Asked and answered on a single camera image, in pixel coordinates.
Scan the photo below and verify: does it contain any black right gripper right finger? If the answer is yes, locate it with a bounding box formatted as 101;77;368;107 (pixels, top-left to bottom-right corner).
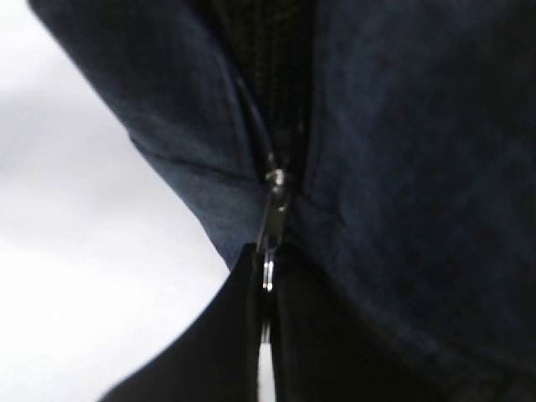
270;246;535;401

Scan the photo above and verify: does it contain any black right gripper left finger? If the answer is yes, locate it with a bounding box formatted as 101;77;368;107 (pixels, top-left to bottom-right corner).
102;244;264;402

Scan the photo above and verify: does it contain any navy blue lunch bag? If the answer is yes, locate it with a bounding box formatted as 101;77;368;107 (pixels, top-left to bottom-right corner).
31;1;535;384

